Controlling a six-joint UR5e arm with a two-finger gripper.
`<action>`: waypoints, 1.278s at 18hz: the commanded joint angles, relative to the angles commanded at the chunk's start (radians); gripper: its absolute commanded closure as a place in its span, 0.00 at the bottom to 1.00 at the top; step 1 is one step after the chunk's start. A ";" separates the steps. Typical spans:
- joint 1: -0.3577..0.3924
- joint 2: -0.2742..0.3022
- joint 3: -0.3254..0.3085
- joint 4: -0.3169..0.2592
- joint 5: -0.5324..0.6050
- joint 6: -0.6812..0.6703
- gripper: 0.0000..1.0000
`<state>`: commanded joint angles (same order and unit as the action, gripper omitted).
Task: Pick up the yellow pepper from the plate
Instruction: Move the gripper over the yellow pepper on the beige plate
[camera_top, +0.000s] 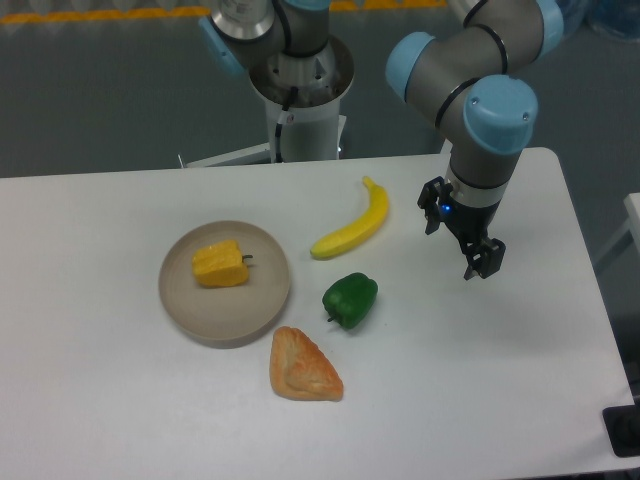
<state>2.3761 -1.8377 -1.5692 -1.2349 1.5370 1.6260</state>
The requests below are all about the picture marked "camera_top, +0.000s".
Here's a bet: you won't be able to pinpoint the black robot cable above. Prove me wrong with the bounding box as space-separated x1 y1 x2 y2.
272 85 299 164

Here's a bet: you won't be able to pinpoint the yellow bell pepper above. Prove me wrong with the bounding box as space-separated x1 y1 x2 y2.
191 239 251 287

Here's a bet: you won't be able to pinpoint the black device at table edge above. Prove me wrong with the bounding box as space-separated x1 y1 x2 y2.
602 405 639 458

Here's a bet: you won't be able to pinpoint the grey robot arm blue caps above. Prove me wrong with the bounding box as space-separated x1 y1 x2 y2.
199 1 564 278

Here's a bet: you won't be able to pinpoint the yellow banana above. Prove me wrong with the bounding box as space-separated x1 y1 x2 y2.
310 176 390 260

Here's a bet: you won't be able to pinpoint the beige round plate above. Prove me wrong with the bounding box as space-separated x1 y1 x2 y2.
159 221 291 348

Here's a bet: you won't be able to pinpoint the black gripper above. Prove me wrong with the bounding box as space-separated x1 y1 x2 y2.
417 176 506 280

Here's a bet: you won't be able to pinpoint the green bell pepper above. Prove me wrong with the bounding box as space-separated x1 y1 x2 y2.
322 272 378 330

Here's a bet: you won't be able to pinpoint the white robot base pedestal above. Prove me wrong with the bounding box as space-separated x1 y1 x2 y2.
184 35 354 168

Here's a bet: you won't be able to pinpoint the triangular golden pastry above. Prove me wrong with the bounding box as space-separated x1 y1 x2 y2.
269 327 344 401

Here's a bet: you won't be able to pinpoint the white furniture at right edge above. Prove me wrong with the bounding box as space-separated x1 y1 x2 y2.
592 192 639 274

